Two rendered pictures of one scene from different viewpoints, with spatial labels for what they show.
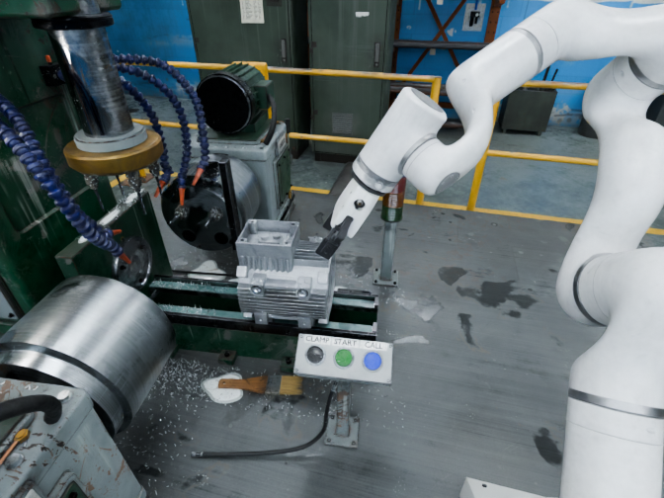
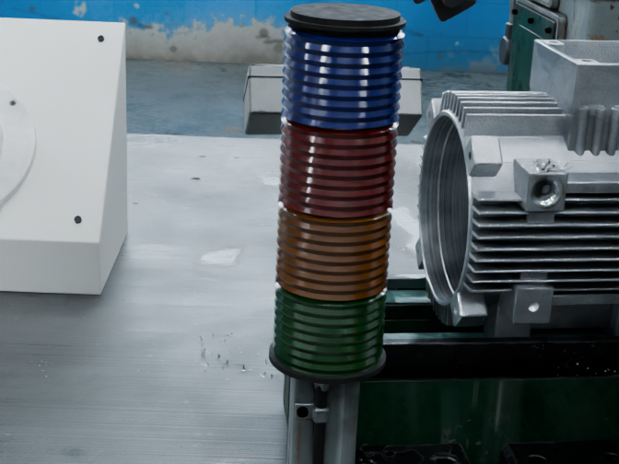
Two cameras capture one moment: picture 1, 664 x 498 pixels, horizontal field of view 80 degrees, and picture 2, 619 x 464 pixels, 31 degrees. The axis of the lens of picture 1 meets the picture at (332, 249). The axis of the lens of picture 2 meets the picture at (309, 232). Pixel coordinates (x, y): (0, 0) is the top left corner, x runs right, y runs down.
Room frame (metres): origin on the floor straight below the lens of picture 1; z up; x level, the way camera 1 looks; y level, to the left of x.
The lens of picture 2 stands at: (1.53, -0.34, 1.30)
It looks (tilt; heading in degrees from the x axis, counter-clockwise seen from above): 20 degrees down; 164
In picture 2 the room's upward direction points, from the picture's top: 3 degrees clockwise
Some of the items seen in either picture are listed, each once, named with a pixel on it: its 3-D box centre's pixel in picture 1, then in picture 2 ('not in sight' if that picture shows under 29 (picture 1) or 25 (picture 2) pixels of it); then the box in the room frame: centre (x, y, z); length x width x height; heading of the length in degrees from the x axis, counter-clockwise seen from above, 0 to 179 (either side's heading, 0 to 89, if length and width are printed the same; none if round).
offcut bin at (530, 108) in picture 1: (529, 96); not in sight; (4.87, -2.35, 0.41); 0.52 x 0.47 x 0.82; 76
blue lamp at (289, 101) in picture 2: not in sight; (342, 73); (0.99, -0.17, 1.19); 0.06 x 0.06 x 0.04
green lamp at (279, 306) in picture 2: (391, 209); (329, 319); (0.99, -0.17, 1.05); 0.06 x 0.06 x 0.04
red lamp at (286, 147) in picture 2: (394, 181); (337, 159); (0.99, -0.17, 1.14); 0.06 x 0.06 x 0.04
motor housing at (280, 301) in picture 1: (290, 279); (559, 208); (0.73, 0.10, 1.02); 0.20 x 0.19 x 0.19; 83
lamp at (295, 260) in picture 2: (393, 196); (332, 241); (0.99, -0.17, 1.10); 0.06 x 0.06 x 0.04
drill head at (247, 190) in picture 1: (217, 197); not in sight; (1.10, 0.36, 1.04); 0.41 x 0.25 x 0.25; 172
